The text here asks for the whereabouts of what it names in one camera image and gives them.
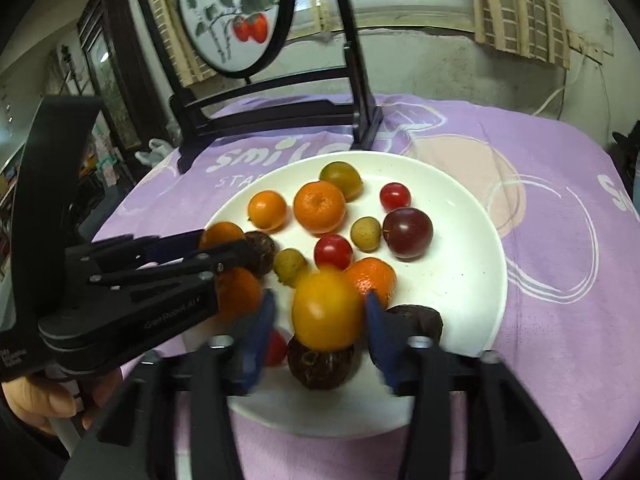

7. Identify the yellow orange tangerine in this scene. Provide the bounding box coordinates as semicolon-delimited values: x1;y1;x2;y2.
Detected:
291;270;365;352

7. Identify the purple printed tablecloth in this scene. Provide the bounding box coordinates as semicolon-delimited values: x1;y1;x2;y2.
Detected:
92;92;640;480

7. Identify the dark wooden cabinet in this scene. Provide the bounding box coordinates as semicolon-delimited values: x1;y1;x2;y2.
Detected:
75;0;173;171

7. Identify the yellow green longan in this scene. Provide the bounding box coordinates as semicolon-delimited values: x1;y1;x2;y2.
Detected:
350;216;383;251
273;248;309;286

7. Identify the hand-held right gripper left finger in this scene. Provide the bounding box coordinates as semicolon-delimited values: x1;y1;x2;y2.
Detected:
60;289;279;480

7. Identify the dark brown water chestnut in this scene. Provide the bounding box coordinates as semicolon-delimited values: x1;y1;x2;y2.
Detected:
243;231;278;277
286;336;357;391
385;304;444;348

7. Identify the person's left hand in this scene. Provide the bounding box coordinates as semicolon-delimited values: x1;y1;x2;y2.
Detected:
0;365;126;435

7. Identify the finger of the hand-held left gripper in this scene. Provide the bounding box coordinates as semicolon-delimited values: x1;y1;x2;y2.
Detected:
87;241;255;301
65;231;207;273

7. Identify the white wall socket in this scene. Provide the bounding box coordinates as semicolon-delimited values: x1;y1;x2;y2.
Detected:
567;30;616;58

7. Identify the white plastic bag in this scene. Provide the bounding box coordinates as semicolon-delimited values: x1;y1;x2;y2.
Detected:
135;137;176;166

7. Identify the dark red plum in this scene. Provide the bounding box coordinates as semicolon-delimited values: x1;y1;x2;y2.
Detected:
382;207;434;260

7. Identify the black bag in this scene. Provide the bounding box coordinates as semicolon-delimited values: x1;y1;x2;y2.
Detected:
612;130;640;186

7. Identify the person's left forearm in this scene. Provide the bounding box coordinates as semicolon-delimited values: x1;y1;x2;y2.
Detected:
0;407;71;480

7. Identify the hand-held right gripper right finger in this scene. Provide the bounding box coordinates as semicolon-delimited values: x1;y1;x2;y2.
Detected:
364;292;583;480

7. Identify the green orange tangerine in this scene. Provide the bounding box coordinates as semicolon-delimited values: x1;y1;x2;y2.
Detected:
319;161;363;200

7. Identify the white wall cable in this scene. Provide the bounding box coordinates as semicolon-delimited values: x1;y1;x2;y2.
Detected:
530;52;588;117

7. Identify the large orange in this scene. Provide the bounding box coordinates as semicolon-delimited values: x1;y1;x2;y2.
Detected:
345;257;398;311

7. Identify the small red cherry tomato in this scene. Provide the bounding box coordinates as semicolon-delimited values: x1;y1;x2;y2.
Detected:
380;182;412;212

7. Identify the beige checked curtain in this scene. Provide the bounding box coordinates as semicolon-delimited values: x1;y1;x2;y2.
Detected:
141;0;221;88
467;0;573;70

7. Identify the white oval plate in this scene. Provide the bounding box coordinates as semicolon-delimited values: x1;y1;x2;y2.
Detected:
205;152;509;440

